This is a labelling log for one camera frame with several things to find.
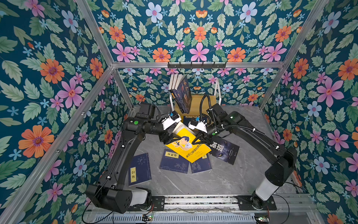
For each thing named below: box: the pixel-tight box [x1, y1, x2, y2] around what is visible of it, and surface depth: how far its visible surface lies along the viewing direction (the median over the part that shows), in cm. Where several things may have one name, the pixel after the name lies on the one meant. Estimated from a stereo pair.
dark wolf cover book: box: [209, 136, 241, 166], surface depth 95 cm
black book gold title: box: [168, 73, 184, 113], surface depth 79 cm
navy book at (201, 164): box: [190, 154, 213, 174], surface depth 88 cm
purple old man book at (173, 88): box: [171, 74, 184, 114], surface depth 80 cm
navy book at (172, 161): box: [159, 148, 190, 174], surface depth 89 cm
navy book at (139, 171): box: [128, 152, 152, 187], surface depth 86 cm
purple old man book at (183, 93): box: [175, 74, 193, 114], surface depth 84 cm
